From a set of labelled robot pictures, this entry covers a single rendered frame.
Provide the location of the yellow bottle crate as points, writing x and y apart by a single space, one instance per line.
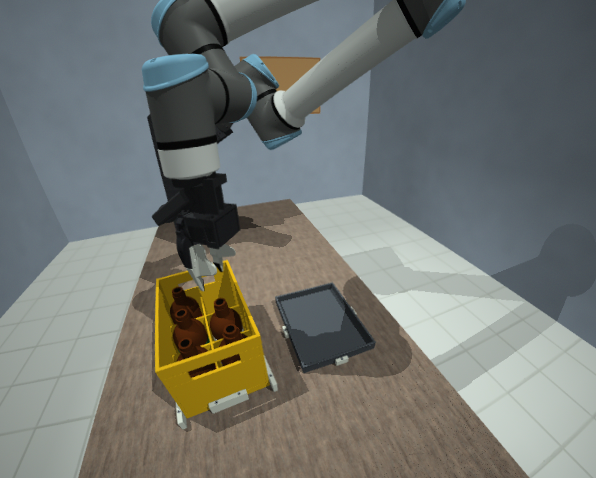
192 395

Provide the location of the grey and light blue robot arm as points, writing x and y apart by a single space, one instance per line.
186 99

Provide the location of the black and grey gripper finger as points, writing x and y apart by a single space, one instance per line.
194 259
224 251

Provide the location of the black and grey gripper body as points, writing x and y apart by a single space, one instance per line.
203 205

